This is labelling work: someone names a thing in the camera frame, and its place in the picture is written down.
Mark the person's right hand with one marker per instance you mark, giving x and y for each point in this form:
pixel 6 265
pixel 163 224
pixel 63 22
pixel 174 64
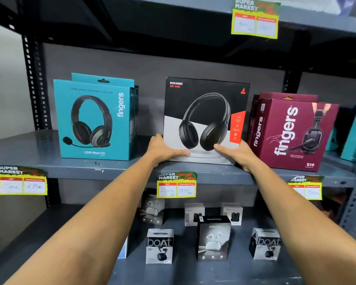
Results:
pixel 244 158

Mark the person's left hand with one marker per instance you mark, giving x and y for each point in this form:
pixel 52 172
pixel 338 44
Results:
pixel 157 151

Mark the person's left thumb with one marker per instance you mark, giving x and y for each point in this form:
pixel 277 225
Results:
pixel 179 154

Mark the person's right thumb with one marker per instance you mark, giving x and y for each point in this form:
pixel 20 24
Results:
pixel 225 151

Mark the black and white headphone box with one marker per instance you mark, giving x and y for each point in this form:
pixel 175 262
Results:
pixel 204 94

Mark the person's left forearm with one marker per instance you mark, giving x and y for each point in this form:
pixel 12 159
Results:
pixel 92 225

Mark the person's right forearm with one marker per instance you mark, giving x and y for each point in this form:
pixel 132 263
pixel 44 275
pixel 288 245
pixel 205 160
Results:
pixel 296 222

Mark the yellow green price tag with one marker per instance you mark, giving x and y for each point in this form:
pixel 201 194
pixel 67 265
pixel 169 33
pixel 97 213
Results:
pixel 20 181
pixel 310 186
pixel 255 19
pixel 176 185

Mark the small white earbuds box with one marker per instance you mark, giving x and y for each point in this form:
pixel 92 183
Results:
pixel 193 213
pixel 232 213

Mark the dark earbuds box white case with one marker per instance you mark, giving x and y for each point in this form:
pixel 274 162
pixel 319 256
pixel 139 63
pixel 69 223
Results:
pixel 152 209

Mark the maroon headset box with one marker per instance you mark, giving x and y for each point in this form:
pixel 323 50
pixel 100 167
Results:
pixel 287 130
pixel 287 96

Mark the large black earbuds box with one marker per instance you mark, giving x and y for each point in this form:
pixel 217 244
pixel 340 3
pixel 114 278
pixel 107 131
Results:
pixel 213 238

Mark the white earbuds box black buds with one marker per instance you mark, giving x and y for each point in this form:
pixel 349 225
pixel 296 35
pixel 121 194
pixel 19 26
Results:
pixel 159 246

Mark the black earbuds box white lettering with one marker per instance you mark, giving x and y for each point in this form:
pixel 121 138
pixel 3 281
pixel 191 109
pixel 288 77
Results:
pixel 265 244

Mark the blue and white small box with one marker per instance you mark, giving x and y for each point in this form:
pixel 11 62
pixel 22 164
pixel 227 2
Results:
pixel 123 249

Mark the dark grey metal shelf rack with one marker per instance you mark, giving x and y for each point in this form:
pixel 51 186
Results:
pixel 29 149

